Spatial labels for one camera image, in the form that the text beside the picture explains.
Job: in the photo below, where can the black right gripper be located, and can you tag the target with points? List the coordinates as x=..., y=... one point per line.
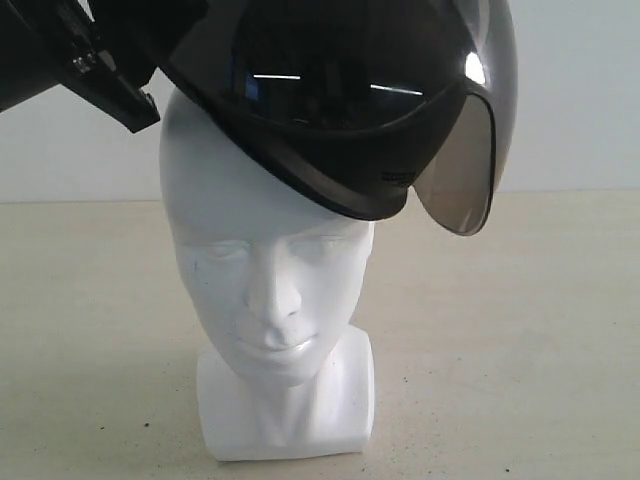
x=105, y=52

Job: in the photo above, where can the black helmet with tinted visor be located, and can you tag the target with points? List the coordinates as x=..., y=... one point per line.
x=358, y=104

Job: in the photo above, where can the white mannequin head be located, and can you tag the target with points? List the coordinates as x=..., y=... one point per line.
x=274, y=280

